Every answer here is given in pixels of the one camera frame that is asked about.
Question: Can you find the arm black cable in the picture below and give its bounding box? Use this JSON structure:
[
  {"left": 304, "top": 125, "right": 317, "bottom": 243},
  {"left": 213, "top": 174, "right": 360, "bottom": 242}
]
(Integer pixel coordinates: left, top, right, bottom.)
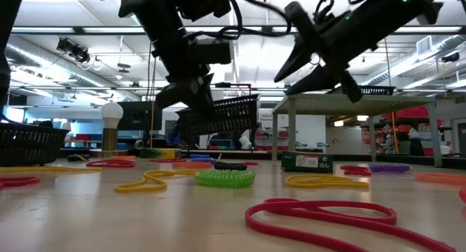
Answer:
[
  {"left": 181, "top": 0, "right": 294, "bottom": 40},
  {"left": 314, "top": 0, "right": 347, "bottom": 26}
]

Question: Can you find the black coil wristband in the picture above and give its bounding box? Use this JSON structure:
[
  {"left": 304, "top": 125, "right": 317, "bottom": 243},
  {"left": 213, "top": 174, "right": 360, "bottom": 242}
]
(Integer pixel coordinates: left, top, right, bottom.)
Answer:
[{"left": 212, "top": 160, "right": 249, "bottom": 172}]

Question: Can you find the black background monitor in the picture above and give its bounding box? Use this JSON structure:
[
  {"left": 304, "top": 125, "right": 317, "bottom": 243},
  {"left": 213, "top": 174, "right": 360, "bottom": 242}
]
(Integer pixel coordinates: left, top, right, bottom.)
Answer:
[{"left": 116, "top": 100, "right": 164, "bottom": 132}]

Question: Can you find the sage green metal riser shelf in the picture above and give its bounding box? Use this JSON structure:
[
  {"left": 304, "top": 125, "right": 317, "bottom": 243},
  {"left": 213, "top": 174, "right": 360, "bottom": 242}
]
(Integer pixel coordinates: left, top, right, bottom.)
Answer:
[{"left": 271, "top": 93, "right": 444, "bottom": 169}]

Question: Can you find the green coil wristband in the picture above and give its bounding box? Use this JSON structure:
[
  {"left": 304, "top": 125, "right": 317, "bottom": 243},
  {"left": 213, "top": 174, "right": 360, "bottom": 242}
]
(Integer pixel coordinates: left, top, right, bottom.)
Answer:
[{"left": 194, "top": 169, "right": 256, "bottom": 189}]

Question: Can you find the small black object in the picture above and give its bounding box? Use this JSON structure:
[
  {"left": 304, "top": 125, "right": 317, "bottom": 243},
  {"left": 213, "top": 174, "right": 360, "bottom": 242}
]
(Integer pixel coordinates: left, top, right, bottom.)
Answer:
[{"left": 66, "top": 153, "right": 92, "bottom": 163}]

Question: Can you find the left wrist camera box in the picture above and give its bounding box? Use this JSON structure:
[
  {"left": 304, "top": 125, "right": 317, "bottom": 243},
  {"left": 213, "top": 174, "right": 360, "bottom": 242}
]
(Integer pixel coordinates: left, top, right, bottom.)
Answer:
[{"left": 188, "top": 38, "right": 233, "bottom": 66}]

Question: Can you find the rolling rack of parts bins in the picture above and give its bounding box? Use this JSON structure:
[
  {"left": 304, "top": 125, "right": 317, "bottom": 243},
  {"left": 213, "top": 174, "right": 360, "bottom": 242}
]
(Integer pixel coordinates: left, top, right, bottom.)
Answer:
[{"left": 360, "top": 105, "right": 444, "bottom": 157}]

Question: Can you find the yellow rubber band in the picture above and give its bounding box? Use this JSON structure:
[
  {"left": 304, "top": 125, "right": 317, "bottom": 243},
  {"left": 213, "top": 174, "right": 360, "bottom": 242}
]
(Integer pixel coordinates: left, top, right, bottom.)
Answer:
[
  {"left": 114, "top": 169, "right": 198, "bottom": 194},
  {"left": 285, "top": 173, "right": 371, "bottom": 190},
  {"left": 0, "top": 165, "right": 103, "bottom": 175}
]

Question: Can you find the yellow blue Crayola crayon box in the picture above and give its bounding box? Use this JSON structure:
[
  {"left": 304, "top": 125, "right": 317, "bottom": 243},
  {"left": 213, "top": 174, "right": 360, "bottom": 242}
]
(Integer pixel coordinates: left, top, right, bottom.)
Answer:
[{"left": 280, "top": 151, "right": 335, "bottom": 174}]

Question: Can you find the yellow hanging cable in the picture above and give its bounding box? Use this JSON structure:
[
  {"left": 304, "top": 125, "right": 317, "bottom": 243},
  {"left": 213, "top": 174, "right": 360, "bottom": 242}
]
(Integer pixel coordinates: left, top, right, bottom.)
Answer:
[{"left": 390, "top": 111, "right": 400, "bottom": 155}]

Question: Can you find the white bulb desk lamp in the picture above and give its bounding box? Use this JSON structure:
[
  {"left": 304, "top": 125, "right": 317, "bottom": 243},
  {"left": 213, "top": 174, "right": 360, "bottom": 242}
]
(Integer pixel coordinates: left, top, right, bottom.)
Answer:
[{"left": 90, "top": 101, "right": 127, "bottom": 158}]

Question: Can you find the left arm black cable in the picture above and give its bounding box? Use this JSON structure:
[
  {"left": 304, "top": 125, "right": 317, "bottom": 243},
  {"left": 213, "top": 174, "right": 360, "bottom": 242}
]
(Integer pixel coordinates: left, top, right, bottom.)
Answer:
[{"left": 181, "top": 0, "right": 294, "bottom": 40}]

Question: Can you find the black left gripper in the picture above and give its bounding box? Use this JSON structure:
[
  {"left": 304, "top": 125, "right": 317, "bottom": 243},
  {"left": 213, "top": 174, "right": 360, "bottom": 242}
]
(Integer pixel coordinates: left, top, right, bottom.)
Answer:
[{"left": 145, "top": 9, "right": 217, "bottom": 117}]

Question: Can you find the black plastic mesh basket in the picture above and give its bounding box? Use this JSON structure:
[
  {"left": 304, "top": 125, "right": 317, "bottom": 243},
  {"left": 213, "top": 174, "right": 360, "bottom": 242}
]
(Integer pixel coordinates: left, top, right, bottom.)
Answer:
[
  {"left": 0, "top": 121, "right": 71, "bottom": 168},
  {"left": 175, "top": 94, "right": 260, "bottom": 137},
  {"left": 327, "top": 84, "right": 397, "bottom": 97}
]

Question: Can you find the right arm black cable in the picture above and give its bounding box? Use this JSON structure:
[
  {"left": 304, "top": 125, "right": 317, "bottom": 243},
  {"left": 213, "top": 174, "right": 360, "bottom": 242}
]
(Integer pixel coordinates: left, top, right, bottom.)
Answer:
[{"left": 314, "top": 0, "right": 347, "bottom": 26}]

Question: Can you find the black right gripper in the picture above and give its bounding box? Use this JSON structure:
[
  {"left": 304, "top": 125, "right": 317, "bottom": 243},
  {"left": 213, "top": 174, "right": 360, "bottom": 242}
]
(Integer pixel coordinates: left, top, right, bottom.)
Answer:
[{"left": 273, "top": 0, "right": 369, "bottom": 104}]

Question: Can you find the orange rubber band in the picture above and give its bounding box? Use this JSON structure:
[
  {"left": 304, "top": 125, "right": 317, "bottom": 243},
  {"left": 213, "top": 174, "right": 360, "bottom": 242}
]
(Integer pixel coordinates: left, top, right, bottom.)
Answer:
[
  {"left": 414, "top": 172, "right": 466, "bottom": 186},
  {"left": 171, "top": 161, "right": 213, "bottom": 170}
]

